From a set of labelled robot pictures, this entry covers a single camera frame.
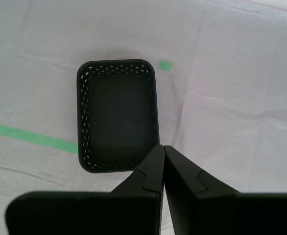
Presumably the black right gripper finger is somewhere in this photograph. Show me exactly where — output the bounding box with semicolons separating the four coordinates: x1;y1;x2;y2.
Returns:
164;145;287;235
4;144;165;235

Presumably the black perforated plastic basket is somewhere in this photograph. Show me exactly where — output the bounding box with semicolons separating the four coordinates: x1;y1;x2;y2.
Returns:
76;59;160;174

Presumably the white table cloth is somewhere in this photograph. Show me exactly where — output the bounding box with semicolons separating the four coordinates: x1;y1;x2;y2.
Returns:
0;0;287;235

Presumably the long green tape strip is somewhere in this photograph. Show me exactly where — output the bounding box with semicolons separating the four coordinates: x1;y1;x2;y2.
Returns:
0;122;79;154

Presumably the small green tape piece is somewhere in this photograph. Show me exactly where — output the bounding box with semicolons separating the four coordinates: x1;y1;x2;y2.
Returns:
158;60;174;71

